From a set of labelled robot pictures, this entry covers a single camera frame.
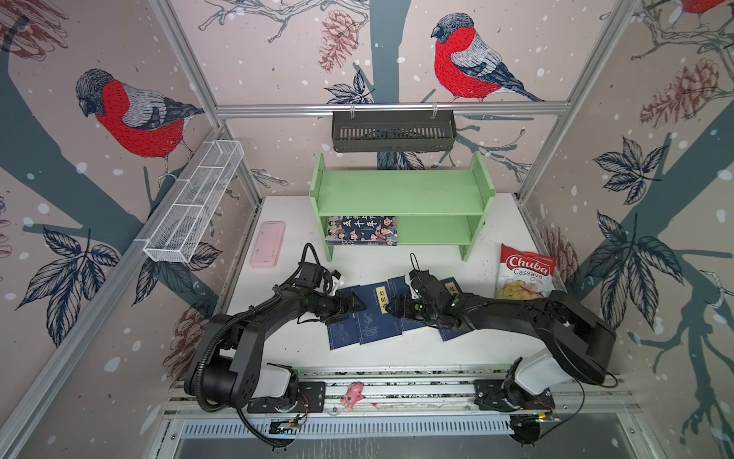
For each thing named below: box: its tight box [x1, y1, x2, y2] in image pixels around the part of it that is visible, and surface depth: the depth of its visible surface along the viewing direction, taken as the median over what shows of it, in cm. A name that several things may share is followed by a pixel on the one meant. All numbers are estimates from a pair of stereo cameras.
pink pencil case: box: [249, 220, 286, 269], surface depth 106 cm
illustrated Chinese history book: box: [324, 215, 399, 246], surface depth 94 cm
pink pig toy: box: [341, 381, 367, 411], surface depth 74 cm
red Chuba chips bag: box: [495, 242, 559, 301], surface depth 94 cm
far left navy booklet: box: [326, 312, 362, 351], surface depth 86 cm
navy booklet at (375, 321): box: [354, 283, 403, 346], surface depth 87 cm
